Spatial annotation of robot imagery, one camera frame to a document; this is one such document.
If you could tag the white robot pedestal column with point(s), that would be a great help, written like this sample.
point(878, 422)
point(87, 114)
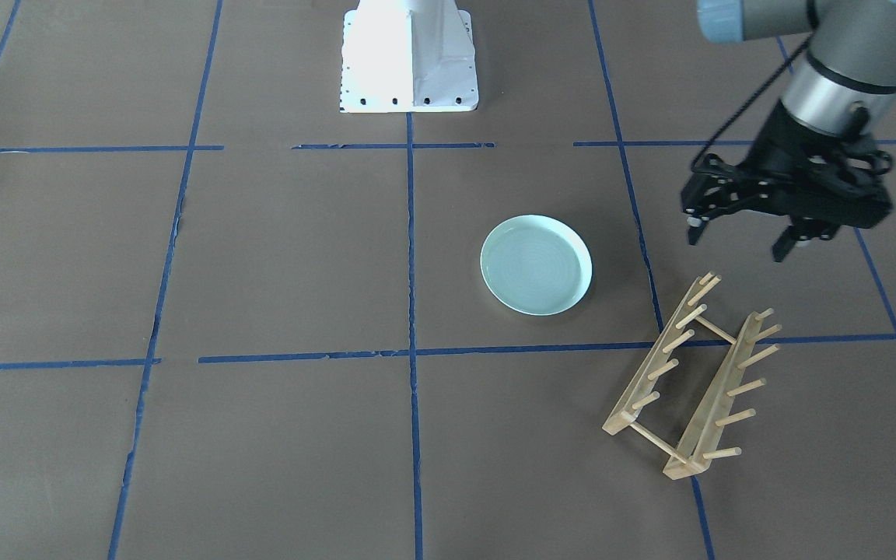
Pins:
point(408, 57)

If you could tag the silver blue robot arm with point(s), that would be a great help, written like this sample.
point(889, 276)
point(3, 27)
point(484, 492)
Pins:
point(849, 55)

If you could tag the light green round plate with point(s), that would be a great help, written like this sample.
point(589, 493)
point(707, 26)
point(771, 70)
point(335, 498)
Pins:
point(536, 265)

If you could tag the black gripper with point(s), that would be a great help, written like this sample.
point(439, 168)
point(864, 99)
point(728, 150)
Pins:
point(781, 149)

